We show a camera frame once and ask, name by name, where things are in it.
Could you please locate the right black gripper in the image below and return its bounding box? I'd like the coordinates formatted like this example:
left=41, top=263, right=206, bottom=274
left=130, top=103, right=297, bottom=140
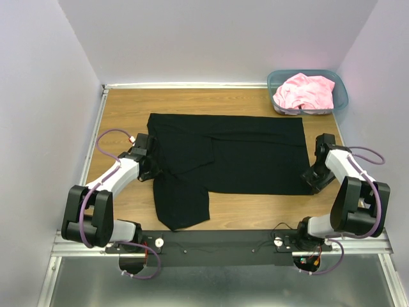
left=299, top=162, right=337, bottom=195

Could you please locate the black t shirt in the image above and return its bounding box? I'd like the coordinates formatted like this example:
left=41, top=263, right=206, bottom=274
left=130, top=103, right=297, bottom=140
left=147, top=113, right=312, bottom=231

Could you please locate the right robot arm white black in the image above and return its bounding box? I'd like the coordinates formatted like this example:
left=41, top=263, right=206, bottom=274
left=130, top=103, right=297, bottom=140
left=294, top=134, right=390, bottom=251

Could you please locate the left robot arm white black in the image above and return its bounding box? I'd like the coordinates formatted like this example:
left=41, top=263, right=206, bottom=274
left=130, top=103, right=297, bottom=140
left=61, top=134, right=160, bottom=253

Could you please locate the pink t shirt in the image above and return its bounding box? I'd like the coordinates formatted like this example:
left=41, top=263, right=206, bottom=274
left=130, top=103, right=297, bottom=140
left=273, top=73, right=335, bottom=110

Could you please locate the teal plastic bin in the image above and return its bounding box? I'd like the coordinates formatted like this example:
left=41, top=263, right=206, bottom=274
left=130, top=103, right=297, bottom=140
left=267, top=69, right=348, bottom=115

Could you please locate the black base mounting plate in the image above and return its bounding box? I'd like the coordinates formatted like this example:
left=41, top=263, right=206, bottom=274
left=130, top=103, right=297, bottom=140
left=105, top=229, right=332, bottom=274

